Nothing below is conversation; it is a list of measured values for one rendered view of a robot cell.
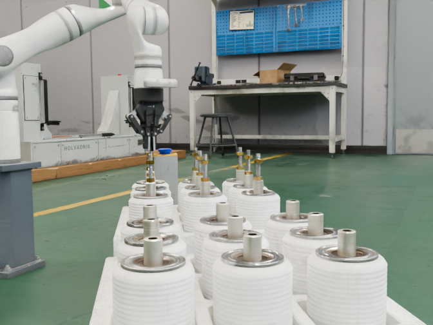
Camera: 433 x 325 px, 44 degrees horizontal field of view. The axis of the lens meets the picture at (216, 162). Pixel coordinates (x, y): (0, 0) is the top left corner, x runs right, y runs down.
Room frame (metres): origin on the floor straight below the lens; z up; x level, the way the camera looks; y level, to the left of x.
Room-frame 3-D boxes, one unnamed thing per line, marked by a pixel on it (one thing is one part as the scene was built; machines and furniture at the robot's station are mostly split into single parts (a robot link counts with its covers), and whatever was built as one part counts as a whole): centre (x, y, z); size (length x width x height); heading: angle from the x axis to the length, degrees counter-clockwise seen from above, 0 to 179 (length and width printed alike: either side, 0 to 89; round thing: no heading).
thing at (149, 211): (0.84, 0.11, 0.26); 0.02 x 0.02 x 0.03
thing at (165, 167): (1.55, 0.15, 0.16); 0.07 x 0.07 x 0.31; 7
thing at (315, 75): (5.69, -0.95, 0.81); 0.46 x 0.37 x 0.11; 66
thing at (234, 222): (0.74, -0.03, 0.26); 0.02 x 0.02 x 0.03
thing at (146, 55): (1.37, 0.18, 0.62); 0.09 x 0.07 x 0.15; 111
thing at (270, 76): (5.92, -0.65, 0.87); 0.40 x 0.30 x 0.23; 52
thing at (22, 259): (1.46, 0.59, 0.15); 0.15 x 0.15 x 0.30; 66
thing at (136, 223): (0.84, 0.11, 0.25); 0.08 x 0.08 x 0.01
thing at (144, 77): (1.36, 0.16, 0.52); 0.11 x 0.09 x 0.06; 37
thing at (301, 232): (0.76, -0.14, 0.25); 0.08 x 0.08 x 0.01
